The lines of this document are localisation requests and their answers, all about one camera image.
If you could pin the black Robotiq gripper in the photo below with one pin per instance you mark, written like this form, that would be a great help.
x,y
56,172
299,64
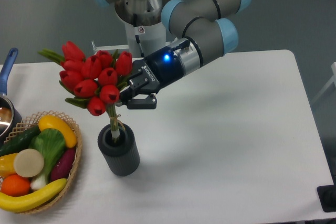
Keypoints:
x,y
149,75

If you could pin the red tulip bouquet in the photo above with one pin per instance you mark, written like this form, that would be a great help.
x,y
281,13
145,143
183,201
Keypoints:
x,y
95,82

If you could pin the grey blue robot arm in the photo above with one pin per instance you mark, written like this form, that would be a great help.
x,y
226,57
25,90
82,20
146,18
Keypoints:
x,y
170,39

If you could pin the dark grey ribbed vase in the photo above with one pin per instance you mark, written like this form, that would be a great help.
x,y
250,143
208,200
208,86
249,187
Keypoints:
x,y
122,157

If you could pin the green bok choy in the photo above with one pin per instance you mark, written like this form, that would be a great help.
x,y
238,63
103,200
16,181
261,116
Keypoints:
x,y
51,144

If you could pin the purple sweet potato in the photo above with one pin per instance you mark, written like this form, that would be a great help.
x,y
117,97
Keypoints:
x,y
64,165

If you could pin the woven wicker basket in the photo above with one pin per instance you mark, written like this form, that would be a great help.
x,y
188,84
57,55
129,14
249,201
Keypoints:
x,y
33,120

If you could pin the green cucumber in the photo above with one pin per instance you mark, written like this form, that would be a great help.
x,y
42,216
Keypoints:
x,y
20,141

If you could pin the beige round disc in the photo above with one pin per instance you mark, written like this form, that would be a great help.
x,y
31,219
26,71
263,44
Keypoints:
x,y
28,163

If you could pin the yellow pepper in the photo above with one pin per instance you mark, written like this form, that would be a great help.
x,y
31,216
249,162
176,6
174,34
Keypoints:
x,y
7,165

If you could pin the orange fruit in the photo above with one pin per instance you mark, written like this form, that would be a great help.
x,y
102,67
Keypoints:
x,y
15,185

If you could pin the yellow banana lower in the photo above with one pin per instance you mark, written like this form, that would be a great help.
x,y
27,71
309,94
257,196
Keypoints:
x,y
32,200

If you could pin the black device at edge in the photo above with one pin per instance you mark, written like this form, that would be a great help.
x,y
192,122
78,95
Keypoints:
x,y
327,197

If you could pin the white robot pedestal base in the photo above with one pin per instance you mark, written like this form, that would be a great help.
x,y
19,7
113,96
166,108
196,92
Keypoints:
x,y
143,27

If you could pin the blue handled saucepan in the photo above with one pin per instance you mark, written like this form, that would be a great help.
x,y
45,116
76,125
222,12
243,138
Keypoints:
x,y
9,115

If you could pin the white frame at right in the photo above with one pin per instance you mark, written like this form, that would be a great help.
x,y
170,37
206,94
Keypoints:
x,y
328,87

